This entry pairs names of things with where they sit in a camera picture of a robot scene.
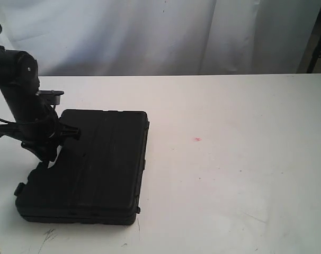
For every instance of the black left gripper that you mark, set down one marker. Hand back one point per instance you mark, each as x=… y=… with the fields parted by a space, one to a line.
x=43 y=136

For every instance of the white backdrop curtain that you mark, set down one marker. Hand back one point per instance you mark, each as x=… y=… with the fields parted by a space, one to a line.
x=140 y=38

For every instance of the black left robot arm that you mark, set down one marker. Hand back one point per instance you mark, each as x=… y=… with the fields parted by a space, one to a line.
x=19 y=83

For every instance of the black plastic carrying case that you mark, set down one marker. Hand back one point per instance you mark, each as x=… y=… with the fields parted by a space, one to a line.
x=95 y=179

